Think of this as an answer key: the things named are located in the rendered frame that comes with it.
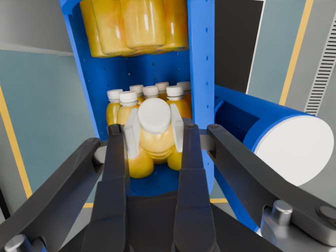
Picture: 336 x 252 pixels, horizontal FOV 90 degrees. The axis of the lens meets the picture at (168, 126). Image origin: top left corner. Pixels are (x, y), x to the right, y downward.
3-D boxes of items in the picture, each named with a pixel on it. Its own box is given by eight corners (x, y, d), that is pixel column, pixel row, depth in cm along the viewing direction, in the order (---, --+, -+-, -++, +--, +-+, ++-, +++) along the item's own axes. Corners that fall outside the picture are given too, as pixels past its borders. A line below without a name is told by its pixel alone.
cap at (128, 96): (125, 99, 40) (124, 92, 39) (140, 98, 39) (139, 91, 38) (116, 103, 36) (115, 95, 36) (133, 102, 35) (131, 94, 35)
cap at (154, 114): (133, 117, 21) (130, 112, 20) (156, 98, 22) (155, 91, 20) (154, 139, 21) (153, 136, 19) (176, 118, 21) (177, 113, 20)
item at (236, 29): (177, 170, 177) (179, 179, 163) (188, 0, 126) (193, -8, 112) (225, 169, 182) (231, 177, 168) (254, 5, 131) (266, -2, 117)
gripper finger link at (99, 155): (125, 162, 14) (87, 166, 13) (131, 136, 18) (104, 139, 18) (121, 145, 13) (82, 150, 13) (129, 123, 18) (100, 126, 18)
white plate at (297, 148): (329, 100, 50) (325, 99, 51) (243, 141, 53) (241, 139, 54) (338, 168, 60) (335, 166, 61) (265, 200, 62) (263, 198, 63)
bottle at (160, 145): (138, 143, 39) (115, 116, 21) (160, 123, 40) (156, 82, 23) (158, 166, 38) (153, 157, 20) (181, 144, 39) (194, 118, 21)
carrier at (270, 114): (219, 77, 133) (187, 94, 136) (326, 97, 51) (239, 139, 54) (231, 108, 143) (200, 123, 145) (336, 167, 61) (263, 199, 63)
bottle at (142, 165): (134, 162, 48) (122, 97, 42) (157, 163, 46) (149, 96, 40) (122, 177, 42) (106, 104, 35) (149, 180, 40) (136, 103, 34)
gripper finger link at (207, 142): (186, 137, 13) (224, 133, 13) (178, 117, 18) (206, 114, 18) (187, 154, 14) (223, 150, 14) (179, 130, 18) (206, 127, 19)
